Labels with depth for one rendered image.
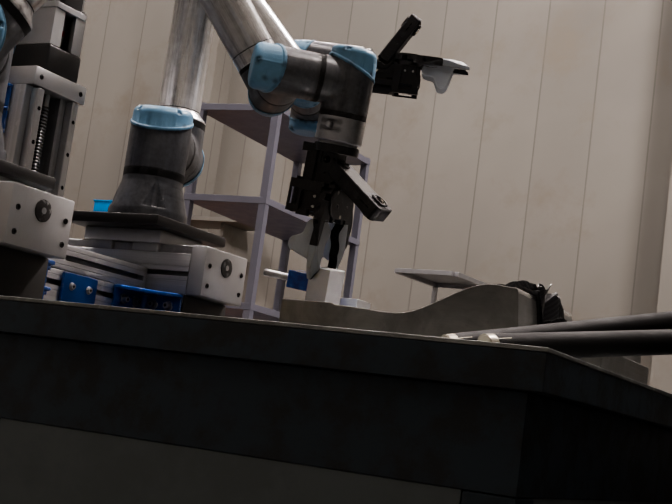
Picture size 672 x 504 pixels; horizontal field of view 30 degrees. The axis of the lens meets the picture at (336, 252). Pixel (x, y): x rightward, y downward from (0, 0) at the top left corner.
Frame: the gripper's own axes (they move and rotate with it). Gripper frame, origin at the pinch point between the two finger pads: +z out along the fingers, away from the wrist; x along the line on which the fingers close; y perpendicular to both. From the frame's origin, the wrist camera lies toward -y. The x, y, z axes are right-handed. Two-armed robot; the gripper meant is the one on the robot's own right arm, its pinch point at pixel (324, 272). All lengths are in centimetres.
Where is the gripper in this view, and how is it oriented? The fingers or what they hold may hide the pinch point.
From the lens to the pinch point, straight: 196.9
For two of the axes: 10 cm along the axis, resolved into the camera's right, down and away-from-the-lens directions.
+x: -4.8, -0.5, -8.8
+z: -1.9, 9.8, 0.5
